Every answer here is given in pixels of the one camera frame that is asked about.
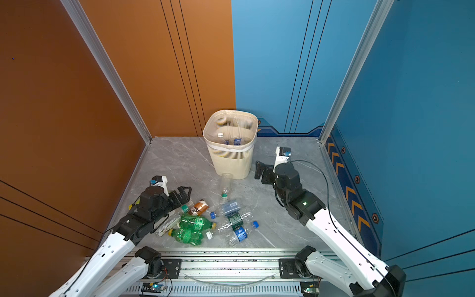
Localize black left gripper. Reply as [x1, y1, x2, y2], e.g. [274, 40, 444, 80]
[151, 186, 192, 226]

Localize clear bottle green cap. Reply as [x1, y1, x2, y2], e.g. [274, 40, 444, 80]
[220, 173, 233, 205]

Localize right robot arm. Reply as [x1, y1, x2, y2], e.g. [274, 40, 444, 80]
[255, 162, 406, 297]

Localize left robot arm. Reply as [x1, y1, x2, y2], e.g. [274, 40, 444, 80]
[51, 183, 192, 297]

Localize cream slatted waste bin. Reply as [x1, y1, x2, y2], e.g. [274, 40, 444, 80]
[203, 110, 259, 179]

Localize brown label bottle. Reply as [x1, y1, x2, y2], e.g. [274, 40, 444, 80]
[181, 200, 209, 216]

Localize green soda bottle upper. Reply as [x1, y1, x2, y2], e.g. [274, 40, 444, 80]
[178, 214, 217, 231]

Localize green soda bottle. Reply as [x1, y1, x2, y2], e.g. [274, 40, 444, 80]
[178, 214, 217, 231]
[168, 228, 203, 246]

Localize clear flattened bottle white label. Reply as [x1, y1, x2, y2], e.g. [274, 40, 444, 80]
[154, 212, 183, 236]

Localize green soda bottle lower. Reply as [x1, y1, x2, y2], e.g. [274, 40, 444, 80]
[168, 228, 203, 246]

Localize pale blue label bottle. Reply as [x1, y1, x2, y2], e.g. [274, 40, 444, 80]
[210, 200, 241, 220]

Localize dark green label bottle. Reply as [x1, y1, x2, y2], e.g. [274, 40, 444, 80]
[215, 211, 254, 233]

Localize left circuit board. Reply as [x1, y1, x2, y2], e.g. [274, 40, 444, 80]
[141, 283, 168, 295]

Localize circuit board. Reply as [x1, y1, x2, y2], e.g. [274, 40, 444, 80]
[300, 282, 320, 297]
[141, 283, 168, 295]

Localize right circuit board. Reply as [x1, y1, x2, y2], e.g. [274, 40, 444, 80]
[300, 282, 320, 297]

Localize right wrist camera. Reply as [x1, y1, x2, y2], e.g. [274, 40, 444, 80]
[273, 147, 291, 170]

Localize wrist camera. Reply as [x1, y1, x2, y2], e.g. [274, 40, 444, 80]
[150, 175, 169, 196]
[273, 147, 291, 170]

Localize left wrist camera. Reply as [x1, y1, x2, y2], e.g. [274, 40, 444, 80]
[150, 175, 169, 196]

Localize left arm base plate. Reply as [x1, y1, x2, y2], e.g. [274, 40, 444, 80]
[146, 259, 182, 280]

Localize aluminium rail frame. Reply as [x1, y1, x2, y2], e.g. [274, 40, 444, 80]
[66, 247, 394, 297]

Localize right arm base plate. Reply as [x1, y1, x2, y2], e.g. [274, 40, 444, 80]
[278, 258, 306, 279]

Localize right aluminium corner post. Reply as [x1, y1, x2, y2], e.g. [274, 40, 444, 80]
[319, 0, 395, 144]

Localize aluminium corner post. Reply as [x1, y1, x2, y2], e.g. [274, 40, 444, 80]
[319, 0, 395, 144]
[61, 0, 152, 145]

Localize left aluminium corner post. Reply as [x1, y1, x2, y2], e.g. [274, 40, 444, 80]
[61, 0, 152, 145]

